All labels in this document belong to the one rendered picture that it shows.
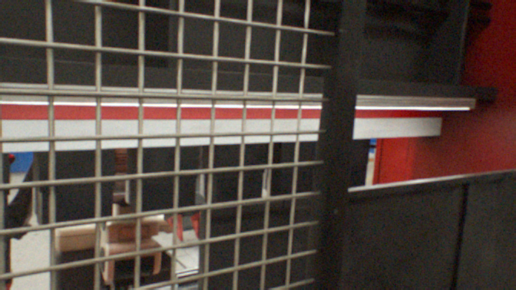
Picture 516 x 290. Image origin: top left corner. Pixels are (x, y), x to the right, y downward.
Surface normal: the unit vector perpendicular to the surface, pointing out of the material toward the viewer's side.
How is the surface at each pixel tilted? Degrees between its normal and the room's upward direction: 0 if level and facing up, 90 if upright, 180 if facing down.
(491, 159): 90
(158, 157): 90
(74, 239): 90
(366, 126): 90
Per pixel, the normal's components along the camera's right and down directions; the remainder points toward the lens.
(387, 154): -0.83, 0.04
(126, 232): 0.46, 0.30
